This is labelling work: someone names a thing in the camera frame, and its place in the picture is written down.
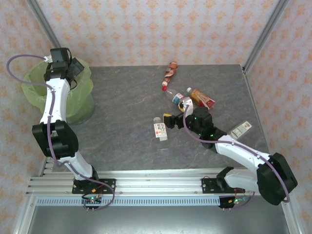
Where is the white slotted cable duct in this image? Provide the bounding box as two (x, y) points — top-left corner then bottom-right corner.
(36, 197), (221, 207)

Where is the brown label coffee bottle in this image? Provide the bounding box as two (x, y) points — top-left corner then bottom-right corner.
(161, 62), (178, 86)

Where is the green white label bottle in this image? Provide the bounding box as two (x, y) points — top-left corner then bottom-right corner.
(230, 120), (252, 139)

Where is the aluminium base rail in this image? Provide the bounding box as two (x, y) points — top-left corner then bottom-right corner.
(26, 169), (294, 196)

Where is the aluminium frame post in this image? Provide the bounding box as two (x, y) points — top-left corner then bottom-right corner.
(243, 0), (290, 71)
(25, 0), (61, 49)

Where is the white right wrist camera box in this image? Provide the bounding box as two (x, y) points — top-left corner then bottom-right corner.
(181, 96), (195, 113)

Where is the small white label bottle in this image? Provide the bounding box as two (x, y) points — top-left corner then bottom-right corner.
(153, 117), (168, 141)

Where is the clear bottle red cap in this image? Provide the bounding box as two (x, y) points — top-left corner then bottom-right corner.
(162, 86), (186, 107)

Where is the green trash bin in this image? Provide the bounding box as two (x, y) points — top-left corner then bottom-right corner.
(21, 60), (95, 124)

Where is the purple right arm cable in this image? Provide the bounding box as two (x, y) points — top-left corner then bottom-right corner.
(182, 106), (292, 211)

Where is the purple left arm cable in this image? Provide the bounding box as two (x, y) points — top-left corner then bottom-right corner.
(6, 54), (116, 212)

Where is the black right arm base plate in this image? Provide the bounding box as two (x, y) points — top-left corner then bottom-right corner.
(201, 177), (236, 195)

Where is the orange tea bottle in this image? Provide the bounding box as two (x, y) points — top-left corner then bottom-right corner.
(186, 87), (216, 110)

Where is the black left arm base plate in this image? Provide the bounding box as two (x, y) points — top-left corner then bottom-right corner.
(72, 178), (117, 195)

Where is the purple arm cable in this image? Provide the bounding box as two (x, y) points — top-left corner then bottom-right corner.
(182, 106), (292, 211)
(6, 54), (116, 212)

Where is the grey metal shelf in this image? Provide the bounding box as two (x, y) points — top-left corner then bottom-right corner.
(26, 206), (290, 234)

